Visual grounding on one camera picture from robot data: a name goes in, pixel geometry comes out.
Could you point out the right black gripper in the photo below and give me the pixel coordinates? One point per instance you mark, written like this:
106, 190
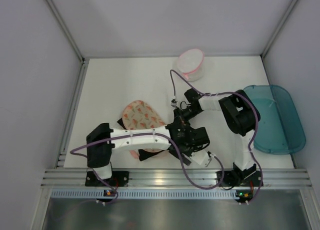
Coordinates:
180, 113

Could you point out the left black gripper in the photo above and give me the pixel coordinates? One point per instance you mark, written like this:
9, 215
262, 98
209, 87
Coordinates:
180, 154

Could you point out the orange patterned bra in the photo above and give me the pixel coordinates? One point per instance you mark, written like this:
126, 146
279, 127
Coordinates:
140, 115

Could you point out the black garment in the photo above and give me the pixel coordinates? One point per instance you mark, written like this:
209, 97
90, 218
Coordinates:
143, 154

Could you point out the white mesh laundry bag pink trim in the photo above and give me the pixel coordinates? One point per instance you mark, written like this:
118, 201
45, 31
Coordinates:
190, 64

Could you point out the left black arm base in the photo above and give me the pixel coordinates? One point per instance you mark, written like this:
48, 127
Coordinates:
118, 178

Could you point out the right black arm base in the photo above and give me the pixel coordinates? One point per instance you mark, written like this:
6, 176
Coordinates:
230, 179

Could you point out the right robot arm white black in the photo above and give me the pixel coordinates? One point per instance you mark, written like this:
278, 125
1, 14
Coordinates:
241, 117

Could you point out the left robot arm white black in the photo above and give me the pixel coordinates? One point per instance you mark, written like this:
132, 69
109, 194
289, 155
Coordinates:
178, 139

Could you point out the teal plastic basin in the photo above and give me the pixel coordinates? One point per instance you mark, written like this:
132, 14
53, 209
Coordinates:
280, 131

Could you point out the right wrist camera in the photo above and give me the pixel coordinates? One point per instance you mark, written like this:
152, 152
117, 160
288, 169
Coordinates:
174, 102

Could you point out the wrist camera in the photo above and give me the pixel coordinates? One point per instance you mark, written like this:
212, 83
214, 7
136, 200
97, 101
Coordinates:
174, 102
202, 158

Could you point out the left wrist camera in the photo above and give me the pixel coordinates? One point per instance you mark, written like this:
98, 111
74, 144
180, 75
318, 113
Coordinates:
202, 158

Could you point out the aluminium front rail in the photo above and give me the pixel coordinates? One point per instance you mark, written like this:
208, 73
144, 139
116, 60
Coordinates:
175, 178

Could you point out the slotted white cable duct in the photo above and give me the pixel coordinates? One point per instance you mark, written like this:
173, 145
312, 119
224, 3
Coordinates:
150, 194

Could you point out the right aluminium frame post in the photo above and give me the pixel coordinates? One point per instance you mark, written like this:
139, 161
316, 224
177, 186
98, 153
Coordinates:
279, 27

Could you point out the aluminium frame post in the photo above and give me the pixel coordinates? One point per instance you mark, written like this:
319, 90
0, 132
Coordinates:
279, 27
59, 19

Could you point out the left aluminium frame post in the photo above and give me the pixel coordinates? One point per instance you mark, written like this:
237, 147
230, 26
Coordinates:
59, 19

